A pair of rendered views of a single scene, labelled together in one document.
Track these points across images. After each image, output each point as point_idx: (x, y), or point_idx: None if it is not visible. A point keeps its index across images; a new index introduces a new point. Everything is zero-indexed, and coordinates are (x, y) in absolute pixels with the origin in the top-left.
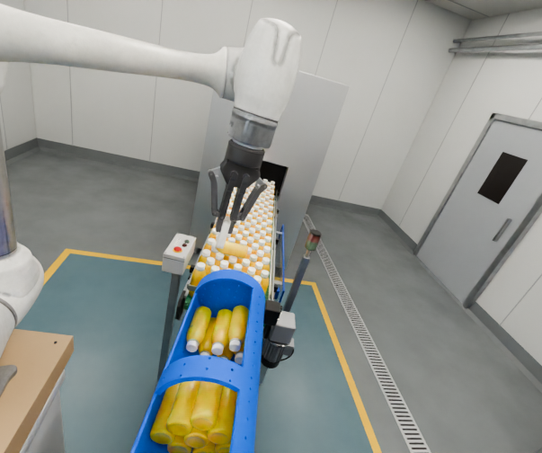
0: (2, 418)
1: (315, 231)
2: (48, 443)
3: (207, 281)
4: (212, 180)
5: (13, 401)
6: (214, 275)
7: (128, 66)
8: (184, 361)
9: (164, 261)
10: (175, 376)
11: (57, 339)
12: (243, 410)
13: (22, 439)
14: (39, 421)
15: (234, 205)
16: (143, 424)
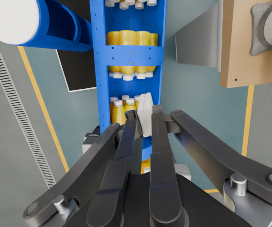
0: (244, 22)
1: None
2: (205, 52)
3: (150, 146)
4: (245, 163)
5: (243, 34)
6: (146, 153)
7: None
8: (149, 61)
9: (187, 170)
10: (153, 49)
11: (236, 82)
12: (99, 31)
13: (224, 23)
14: (219, 39)
15: (137, 143)
16: (164, 24)
